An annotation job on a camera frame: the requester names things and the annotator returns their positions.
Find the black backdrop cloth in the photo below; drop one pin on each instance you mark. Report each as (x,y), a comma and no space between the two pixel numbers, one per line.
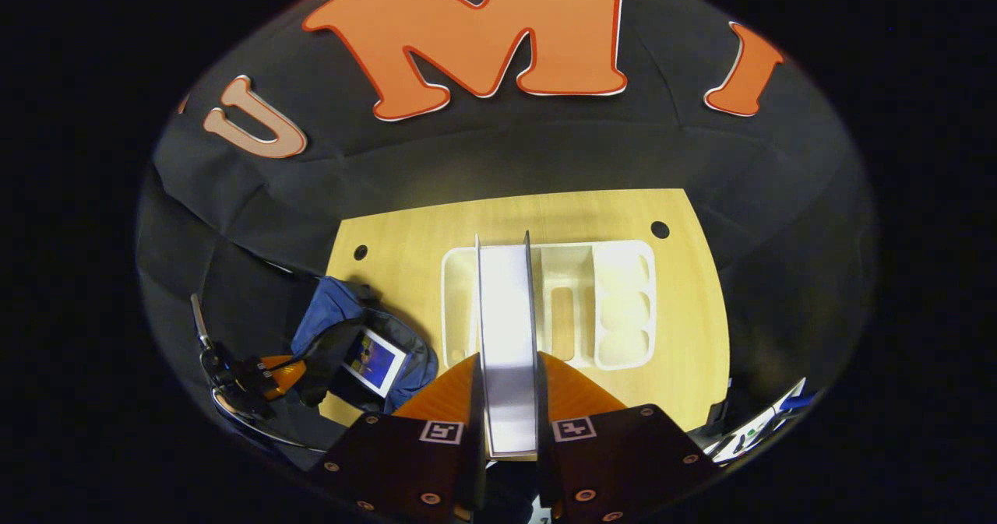
(545,158)

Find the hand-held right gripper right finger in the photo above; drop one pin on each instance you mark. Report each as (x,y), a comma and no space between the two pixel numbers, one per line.
(623,462)

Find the blue schoolbag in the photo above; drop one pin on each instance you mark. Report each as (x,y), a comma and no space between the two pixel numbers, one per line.
(327,310)

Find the grey cover book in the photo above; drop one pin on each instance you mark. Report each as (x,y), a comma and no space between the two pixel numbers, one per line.
(506,337)

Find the blue cover book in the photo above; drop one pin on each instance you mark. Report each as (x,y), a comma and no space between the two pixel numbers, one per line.
(375,360)

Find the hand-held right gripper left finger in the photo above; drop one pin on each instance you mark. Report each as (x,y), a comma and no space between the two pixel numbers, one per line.
(405,462)

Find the white plastic bookshelf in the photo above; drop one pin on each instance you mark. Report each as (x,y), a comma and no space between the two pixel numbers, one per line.
(623,306)

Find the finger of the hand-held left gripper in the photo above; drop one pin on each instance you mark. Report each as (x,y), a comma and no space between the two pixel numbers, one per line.
(282,372)

